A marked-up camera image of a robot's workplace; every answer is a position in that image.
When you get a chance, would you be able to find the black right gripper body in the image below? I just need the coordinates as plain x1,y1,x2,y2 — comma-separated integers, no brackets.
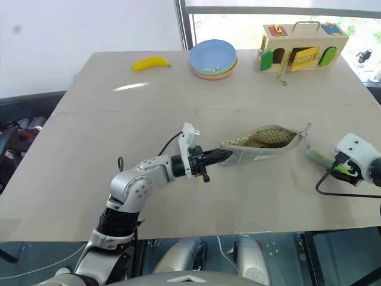
333,151,363,188

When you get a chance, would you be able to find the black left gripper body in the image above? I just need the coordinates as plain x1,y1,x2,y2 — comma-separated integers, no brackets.
189,145,211,184

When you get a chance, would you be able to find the green marker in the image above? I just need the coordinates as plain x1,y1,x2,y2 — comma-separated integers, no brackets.
305,148,351,174

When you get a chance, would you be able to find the grey plaid pouch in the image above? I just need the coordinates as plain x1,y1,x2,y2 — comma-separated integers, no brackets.
219,121,314,167

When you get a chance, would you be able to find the pink plastic plate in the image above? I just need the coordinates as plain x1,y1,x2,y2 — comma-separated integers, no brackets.
192,63,239,81

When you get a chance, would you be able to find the yellow plastic plate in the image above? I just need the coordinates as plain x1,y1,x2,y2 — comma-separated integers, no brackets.
191,61,239,78

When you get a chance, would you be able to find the green plastic plate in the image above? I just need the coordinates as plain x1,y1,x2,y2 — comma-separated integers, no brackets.
190,58,239,76

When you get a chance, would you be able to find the silver rounded robot leg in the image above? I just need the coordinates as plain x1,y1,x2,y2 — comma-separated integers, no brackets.
152,237,208,273
236,235,272,286

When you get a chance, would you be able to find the blue plastic plate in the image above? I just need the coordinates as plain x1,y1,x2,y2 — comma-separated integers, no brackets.
188,39,238,74

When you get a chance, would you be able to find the small black outdoor object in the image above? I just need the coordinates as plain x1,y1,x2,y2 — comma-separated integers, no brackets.
356,48,374,64

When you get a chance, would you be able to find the yellow toy banana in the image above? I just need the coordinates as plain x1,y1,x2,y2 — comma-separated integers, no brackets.
130,55,172,73

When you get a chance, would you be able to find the silver robot torso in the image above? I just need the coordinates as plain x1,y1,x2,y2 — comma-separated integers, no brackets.
35,270,249,286

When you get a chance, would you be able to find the wooden lock activity box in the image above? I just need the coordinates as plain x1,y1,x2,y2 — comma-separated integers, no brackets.
257,21,349,74

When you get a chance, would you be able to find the red and white device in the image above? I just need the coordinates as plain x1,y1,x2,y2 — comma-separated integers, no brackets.
17,116,48,141

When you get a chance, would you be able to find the black chair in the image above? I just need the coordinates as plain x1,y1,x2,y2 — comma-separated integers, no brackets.
0,120,21,194

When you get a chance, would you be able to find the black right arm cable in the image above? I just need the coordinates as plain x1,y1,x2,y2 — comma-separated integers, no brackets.
315,170,381,215

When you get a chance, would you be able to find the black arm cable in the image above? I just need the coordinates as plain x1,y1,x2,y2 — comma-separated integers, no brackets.
117,132,183,173
315,170,381,215

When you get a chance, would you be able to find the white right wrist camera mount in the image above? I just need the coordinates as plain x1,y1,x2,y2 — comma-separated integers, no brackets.
334,133,377,183

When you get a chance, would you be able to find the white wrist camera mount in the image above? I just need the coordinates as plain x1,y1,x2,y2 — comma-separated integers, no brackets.
177,122,202,179
334,133,377,183

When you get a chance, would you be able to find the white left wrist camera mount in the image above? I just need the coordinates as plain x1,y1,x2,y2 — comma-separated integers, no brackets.
177,122,202,179

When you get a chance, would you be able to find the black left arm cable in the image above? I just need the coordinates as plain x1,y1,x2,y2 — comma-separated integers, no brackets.
117,132,183,173

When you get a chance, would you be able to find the black table frame leg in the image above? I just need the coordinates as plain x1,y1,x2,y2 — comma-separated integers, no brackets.
299,232,326,286

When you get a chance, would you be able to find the thin white cable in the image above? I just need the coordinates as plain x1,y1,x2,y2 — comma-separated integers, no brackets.
215,235,240,273

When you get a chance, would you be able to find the brass chain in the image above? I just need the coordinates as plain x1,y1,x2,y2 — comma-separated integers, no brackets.
276,51,292,88

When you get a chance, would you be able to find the grey window frame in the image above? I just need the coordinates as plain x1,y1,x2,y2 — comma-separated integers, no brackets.
174,0,381,52

